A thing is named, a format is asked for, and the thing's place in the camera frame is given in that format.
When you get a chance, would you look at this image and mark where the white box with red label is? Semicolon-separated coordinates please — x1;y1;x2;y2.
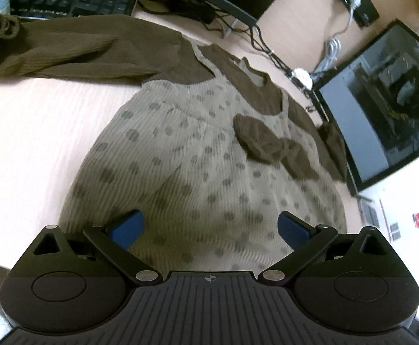
357;151;419;317

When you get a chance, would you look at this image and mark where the white cable connector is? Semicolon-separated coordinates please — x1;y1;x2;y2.
290;68;314;90

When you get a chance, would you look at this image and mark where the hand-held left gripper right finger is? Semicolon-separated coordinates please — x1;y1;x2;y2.
258;211;406;281

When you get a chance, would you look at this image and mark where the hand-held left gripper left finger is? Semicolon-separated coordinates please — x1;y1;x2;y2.
11;210;160;283

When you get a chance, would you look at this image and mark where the black cable bundle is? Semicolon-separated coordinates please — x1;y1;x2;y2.
137;0;325;116

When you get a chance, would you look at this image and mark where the brown polka dot knit dress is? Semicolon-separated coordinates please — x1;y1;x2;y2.
0;11;348;272

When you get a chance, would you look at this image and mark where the white cable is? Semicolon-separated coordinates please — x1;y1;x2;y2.
313;0;361;76

